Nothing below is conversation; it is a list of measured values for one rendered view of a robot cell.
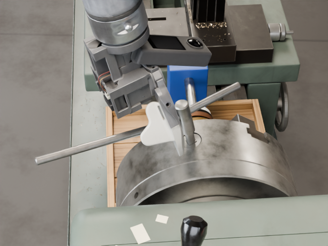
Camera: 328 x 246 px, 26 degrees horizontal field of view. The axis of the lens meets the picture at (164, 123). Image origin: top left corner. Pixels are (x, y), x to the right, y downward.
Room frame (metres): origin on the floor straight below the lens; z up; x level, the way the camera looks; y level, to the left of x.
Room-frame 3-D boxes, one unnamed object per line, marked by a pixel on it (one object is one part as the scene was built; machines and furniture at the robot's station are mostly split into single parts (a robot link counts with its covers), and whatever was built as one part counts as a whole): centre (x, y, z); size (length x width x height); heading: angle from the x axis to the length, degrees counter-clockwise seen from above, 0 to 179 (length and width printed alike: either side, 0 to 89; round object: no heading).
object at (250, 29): (1.39, -0.04, 0.95); 0.43 x 0.18 x 0.04; 94
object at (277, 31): (1.40, -0.29, 0.95); 0.07 x 0.04 x 0.04; 94
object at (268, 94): (1.44, -0.26, 0.73); 0.27 x 0.12 x 0.27; 4
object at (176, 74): (1.11, -0.05, 1.00); 0.08 x 0.06 x 0.23; 94
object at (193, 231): (0.49, -0.04, 1.38); 0.04 x 0.03 x 0.05; 4
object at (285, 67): (1.44, -0.06, 0.89); 0.53 x 0.30 x 0.06; 94
